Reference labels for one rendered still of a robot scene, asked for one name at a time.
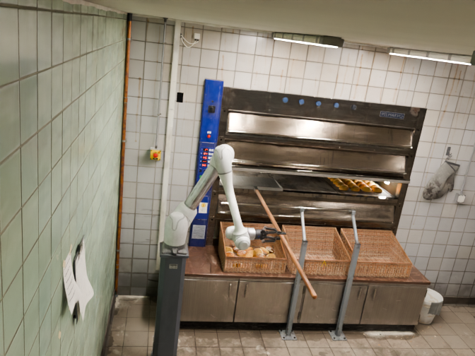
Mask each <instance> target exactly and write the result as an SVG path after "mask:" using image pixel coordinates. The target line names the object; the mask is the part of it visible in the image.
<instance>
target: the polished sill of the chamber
mask: <svg viewBox="0 0 475 356"><path fill-rule="evenodd" d="M219 191H225V190H224V188H223V186H222V185H219ZM233 191H234V192H238V193H249V194H255V192H254V189H239V188H233ZM259 192H260V194H270V195H281V196H301V197H312V198H332V199H343V200H354V201H374V202H385V203H397V201H398V199H397V198H395V197H384V196H364V195H353V194H334V193H323V192H313V191H293V190H283V191H271V190H260V189H259Z"/></svg>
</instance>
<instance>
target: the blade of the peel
mask: <svg viewBox="0 0 475 356"><path fill-rule="evenodd" d="M232 179H233V188H239V189H253V187H254V186H257V188H258V189H260V190H271V191H283V188H282V186H281V185H280V184H279V183H278V182H277V181H276V180H275V179H274V178H266V177H246V176H235V175H232Z"/></svg>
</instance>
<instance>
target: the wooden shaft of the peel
mask: <svg viewBox="0 0 475 356"><path fill-rule="evenodd" d="M255 192H256V194H257V195H258V197H259V200H260V201H261V203H262V205H263V207H264V209H265V211H266V213H267V215H268V216H269V218H270V220H271V222H272V224H273V225H274V227H275V228H276V229H277V231H281V230H280V228H279V227H278V225H277V223H276V221H275V220H274V217H273V215H272V214H271V212H270V210H269V209H268V207H267V205H266V203H265V202H264V199H263V198H262V196H261V194H260V192H259V191H258V190H255ZM279 237H280V238H281V241H282V242H283V244H284V246H285V248H286V250H287V252H288V254H289V255H290V257H291V259H292V261H293V263H294V264H295V267H296V268H297V270H298V272H299V274H300V276H301V278H302V279H303V282H304V283H305V285H306V287H307V289H308V291H309V293H310V294H311V296H312V298H313V299H317V295H316V293H315V291H314V290H313V288H312V286H311V284H310V282H309V280H308V279H307V277H306V275H305V273H304V272H303V270H302V268H301V266H300V264H299V263H298V260H297V259H296V257H295V255H294V253H293V252H292V250H291V248H290V247H289V245H288V243H287V241H286V239H285V237H284V236H283V235H279Z"/></svg>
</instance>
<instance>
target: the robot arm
mask: <svg viewBox="0 0 475 356"><path fill-rule="evenodd" d="M233 158H234V150H233V148H232V147H230V146H229V145H226V144H223V145H220V146H217V147H216V148H215V149H214V152H213V155H212V157H211V159H210V165H209V166H208V167H207V169H206V171H205V172H204V173H203V175H202V176H201V178H200V180H199V181H198V182H197V184H196V186H195V187H194V188H193V190H192V192H191V193H190V195H189V196H188V197H187V199H186V201H183V202H180V204H179V205H178V206H177V207H176V209H175V210H174V211H173V213H171V214H169V216H168V217H167V219H166V221H165V231H164V241H163V242H161V244H162V245H163V250H162V254H172V255H173V256H176V255H177V254H183V255H187V251H186V242H185V240H186V236H187V230H188V228H189V226H190V224H191V223H192V221H193V219H194V218H195V216H196V214H197V206H198V205H199V204H200V202H201V200H202V199H203V197H204V196H205V195H206V193H207V191H208V190H209V189H210V188H211V186H212V184H213V183H214V182H215V180H216V178H217V177H218V176H219V177H220V179H221V182H222V184H223V188H224V190H225V194H226V198H227V200H228V205H229V208H230V212H231V215H232V217H233V222H234V226H231V227H227V229H226V231H225V236H226V238H228V239H230V240H233V241H234V244H235V246H236V247H237V248H238V249H239V250H246V249H248V248H249V247H250V240H254V239H260V240H261V241H262V243H265V242H275V241H276V240H281V238H280V237H277V236H275V237H270V236H267V235H268V234H275V233H277V234H278V235H286V233H285V232H282V231H277V229H276V228H272V227H266V226H264V228H263V229H261V230H259V229H254V228H251V227H243V225H242V221H241V218H240V213H239V210H238V205H237V202H236V199H235V194H234V191H233V179H232V167H231V164H232V161H233ZM265 230H273V231H265ZM265 238H266V239H265Z"/></svg>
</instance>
